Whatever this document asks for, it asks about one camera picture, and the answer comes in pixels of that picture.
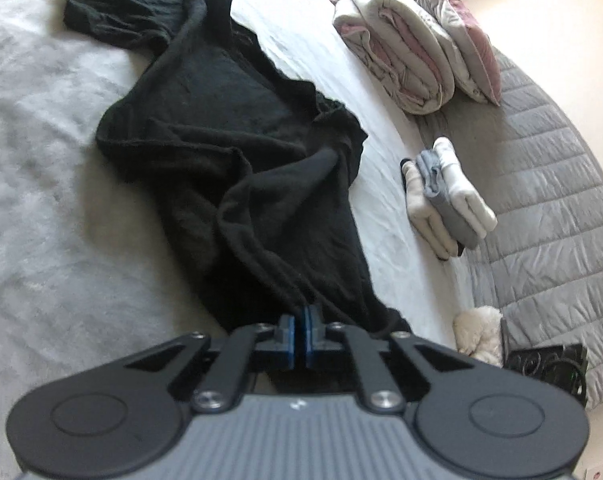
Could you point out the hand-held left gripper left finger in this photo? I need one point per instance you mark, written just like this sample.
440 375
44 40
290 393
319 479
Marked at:
286 340

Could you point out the grey bed sheet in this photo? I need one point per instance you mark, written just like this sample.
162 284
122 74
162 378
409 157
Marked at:
41 210

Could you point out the black shirt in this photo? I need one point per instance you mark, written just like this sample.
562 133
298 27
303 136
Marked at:
221 160

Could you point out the grey pink pillow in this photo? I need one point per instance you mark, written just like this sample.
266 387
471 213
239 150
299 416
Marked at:
466 45

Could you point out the folded white pink duvet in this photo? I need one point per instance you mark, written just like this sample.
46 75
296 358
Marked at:
396 45

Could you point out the grey quilted headboard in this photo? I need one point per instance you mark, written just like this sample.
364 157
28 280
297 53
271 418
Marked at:
541 210

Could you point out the white plush toy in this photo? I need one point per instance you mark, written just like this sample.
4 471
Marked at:
479 332

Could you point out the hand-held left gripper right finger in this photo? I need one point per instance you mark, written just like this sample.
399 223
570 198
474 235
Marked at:
314 337

